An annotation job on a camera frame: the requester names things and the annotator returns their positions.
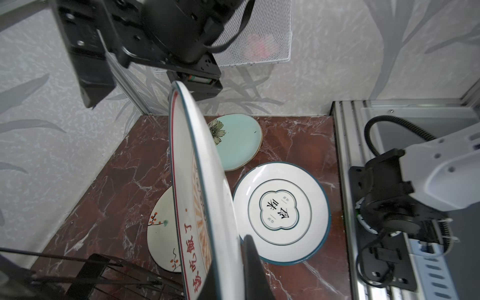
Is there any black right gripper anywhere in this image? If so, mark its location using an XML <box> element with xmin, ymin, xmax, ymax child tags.
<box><xmin>50</xmin><ymin>0</ymin><xmax>248</xmax><ymax>108</ymax></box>

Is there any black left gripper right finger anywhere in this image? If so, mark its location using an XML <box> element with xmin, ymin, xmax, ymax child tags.
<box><xmin>242</xmin><ymin>235</ymin><xmax>275</xmax><ymax>300</ymax></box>

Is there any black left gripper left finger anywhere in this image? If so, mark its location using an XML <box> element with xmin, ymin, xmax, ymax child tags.
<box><xmin>197</xmin><ymin>262</ymin><xmax>221</xmax><ymax>300</ymax></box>

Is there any white plate orange sunburst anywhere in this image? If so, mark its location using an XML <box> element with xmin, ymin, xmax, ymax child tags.
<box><xmin>169</xmin><ymin>81</ymin><xmax>246</xmax><ymax>300</ymax></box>

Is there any mint green flower plate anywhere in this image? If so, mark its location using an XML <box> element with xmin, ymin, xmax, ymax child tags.
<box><xmin>208</xmin><ymin>114</ymin><xmax>263</xmax><ymax>171</ymax></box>

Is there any cream plate with floral sprigs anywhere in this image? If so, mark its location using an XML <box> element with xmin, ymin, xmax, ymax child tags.
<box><xmin>147</xmin><ymin>187</ymin><xmax>182</xmax><ymax>273</ymax></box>

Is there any white plate green clover emblem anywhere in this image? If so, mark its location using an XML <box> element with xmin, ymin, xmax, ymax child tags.
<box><xmin>233</xmin><ymin>162</ymin><xmax>331</xmax><ymax>266</ymax></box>

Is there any white wire mesh basket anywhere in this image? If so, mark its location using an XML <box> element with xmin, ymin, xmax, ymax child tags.
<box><xmin>214</xmin><ymin>0</ymin><xmax>293</xmax><ymax>67</ymax></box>

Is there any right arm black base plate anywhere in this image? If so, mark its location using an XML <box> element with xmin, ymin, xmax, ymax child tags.
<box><xmin>348</xmin><ymin>166</ymin><xmax>418</xmax><ymax>291</ymax></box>

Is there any black wire dish rack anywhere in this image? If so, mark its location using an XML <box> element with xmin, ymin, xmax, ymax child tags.
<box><xmin>1</xmin><ymin>247</ymin><xmax>186</xmax><ymax>300</ymax></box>

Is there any aluminium frame rail base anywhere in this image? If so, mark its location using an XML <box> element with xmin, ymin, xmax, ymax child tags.
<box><xmin>332</xmin><ymin>100</ymin><xmax>480</xmax><ymax>300</ymax></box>

